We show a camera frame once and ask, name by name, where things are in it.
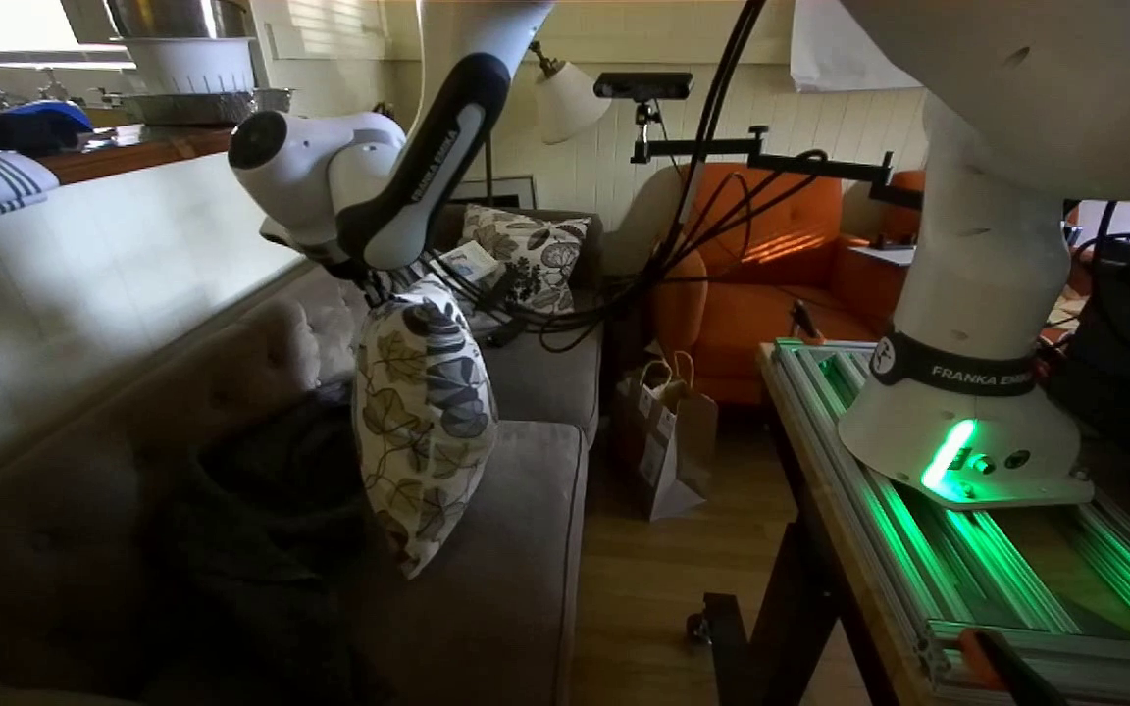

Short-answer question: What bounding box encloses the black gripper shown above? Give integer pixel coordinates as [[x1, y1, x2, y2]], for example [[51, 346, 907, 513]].
[[316, 250, 391, 307]]

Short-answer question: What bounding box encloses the floral patterned pillow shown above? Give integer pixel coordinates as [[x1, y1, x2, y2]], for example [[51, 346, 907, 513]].
[[354, 277, 499, 579], [461, 202, 589, 312]]

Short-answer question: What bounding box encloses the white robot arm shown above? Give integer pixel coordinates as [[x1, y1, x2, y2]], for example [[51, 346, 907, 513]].
[[227, 0, 1130, 504]]

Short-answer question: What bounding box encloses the wooden counter shelf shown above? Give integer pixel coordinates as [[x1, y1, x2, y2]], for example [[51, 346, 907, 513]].
[[45, 124, 231, 182]]

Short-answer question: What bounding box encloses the foil baking tray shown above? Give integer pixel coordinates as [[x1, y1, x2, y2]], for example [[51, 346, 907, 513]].
[[130, 87, 289, 128]]

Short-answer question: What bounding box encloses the white pot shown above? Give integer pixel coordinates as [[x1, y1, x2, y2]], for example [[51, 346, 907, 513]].
[[125, 35, 256, 92]]

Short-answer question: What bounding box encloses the grey tufted sofa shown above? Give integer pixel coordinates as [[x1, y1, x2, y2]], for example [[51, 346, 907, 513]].
[[0, 201, 606, 706]]

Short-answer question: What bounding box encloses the floor lamp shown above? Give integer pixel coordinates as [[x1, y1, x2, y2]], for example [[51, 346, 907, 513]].
[[477, 41, 606, 202]]

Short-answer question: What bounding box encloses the dark blue bowl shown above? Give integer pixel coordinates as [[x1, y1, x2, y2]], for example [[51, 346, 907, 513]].
[[0, 103, 95, 156]]

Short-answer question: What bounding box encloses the dark grey blanket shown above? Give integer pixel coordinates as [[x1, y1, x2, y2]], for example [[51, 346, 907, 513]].
[[150, 376, 387, 706]]

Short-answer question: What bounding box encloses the paper shopping bag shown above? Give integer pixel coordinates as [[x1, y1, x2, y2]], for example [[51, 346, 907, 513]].
[[616, 347, 716, 520]]

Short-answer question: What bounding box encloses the orange armchair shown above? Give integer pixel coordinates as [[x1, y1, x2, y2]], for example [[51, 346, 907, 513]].
[[650, 164, 907, 405]]

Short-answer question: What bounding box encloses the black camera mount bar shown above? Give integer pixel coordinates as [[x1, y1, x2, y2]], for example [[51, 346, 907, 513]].
[[593, 69, 922, 206]]

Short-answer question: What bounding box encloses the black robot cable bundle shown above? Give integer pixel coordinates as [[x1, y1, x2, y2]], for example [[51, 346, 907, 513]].
[[459, 0, 855, 338]]

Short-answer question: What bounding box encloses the aluminium frame robot table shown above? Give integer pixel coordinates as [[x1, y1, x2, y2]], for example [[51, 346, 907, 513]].
[[686, 338, 1130, 706]]

